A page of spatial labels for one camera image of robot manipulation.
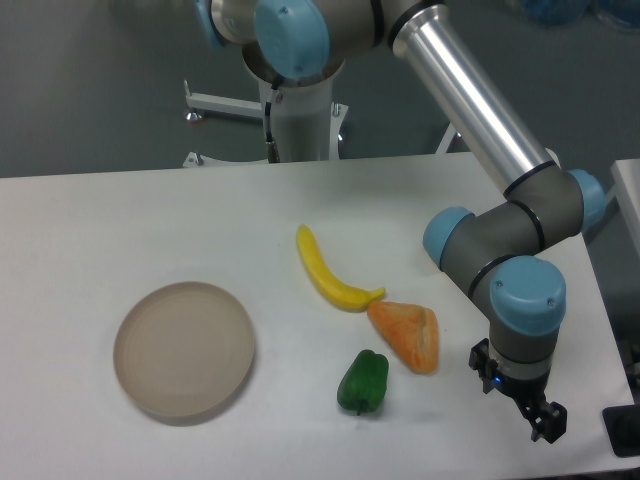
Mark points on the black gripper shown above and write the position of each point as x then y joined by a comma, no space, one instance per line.
525,383

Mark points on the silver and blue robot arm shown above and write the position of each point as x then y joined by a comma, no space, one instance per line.
293,46

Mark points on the orange pepper slice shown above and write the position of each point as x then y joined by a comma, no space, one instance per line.
411,331

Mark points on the green bell pepper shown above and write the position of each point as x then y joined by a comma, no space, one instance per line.
363,387

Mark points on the long yellow pepper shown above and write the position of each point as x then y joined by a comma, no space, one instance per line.
334,290

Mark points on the black device at right edge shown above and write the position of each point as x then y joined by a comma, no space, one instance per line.
622,426

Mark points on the white table at right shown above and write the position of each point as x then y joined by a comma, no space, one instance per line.
626,178

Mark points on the beige round plate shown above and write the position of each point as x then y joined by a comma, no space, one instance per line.
184,352

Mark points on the blue object top right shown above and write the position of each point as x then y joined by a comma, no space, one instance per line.
623,15

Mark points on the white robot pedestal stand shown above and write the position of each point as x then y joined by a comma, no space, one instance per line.
300,120

